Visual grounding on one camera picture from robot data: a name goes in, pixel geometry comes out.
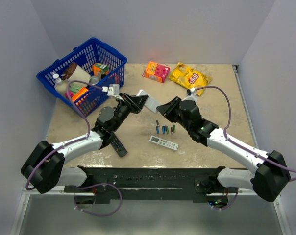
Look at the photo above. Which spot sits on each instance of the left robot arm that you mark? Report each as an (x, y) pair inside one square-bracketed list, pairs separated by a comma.
[(45, 167)]

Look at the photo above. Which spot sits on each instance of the orange pink snack box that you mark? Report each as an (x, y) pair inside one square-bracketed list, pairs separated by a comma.
[(156, 72)]

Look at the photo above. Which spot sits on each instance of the light green packet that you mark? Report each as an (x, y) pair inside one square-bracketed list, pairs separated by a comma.
[(74, 88)]

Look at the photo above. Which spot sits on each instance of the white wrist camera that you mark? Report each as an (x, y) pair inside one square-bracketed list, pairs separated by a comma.
[(112, 90), (191, 95)]

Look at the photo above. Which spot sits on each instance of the cream cylindrical container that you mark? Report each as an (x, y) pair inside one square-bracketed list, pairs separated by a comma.
[(75, 72)]

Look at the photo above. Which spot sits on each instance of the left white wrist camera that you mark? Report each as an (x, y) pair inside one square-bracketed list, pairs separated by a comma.
[(112, 90)]

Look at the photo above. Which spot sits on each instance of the yellow Lays chips bag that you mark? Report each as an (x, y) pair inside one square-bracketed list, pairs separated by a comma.
[(188, 77)]

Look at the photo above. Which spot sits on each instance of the small white remote control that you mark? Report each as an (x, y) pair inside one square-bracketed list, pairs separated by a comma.
[(151, 103)]

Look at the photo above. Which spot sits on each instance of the white bottle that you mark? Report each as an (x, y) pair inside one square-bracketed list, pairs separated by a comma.
[(60, 85)]

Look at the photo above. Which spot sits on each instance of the long white remote control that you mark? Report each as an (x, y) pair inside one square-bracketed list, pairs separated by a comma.
[(165, 143)]

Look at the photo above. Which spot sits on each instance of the blue plastic shopping basket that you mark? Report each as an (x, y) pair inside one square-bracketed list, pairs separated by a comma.
[(79, 65)]

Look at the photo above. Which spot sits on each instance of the orange box in basket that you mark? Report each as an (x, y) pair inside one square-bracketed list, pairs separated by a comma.
[(77, 95)]

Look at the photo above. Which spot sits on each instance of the metal tin can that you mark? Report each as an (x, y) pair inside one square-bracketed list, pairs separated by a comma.
[(94, 80)]

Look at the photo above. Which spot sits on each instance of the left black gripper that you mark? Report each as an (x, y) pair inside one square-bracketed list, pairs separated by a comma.
[(135, 103)]

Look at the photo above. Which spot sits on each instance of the black TV remote control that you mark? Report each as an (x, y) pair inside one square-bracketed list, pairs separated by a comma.
[(118, 147)]

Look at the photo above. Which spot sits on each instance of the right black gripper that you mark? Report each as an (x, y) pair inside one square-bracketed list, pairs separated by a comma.
[(168, 109)]

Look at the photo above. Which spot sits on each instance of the orange green juice carton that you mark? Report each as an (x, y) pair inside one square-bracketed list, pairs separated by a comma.
[(100, 70)]

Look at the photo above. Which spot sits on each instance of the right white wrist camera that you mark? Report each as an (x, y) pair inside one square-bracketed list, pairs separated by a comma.
[(191, 95)]

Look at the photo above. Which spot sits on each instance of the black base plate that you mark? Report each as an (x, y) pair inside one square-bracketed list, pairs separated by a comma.
[(190, 184)]

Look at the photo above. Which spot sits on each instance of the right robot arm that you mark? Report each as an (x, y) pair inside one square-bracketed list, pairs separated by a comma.
[(265, 173)]

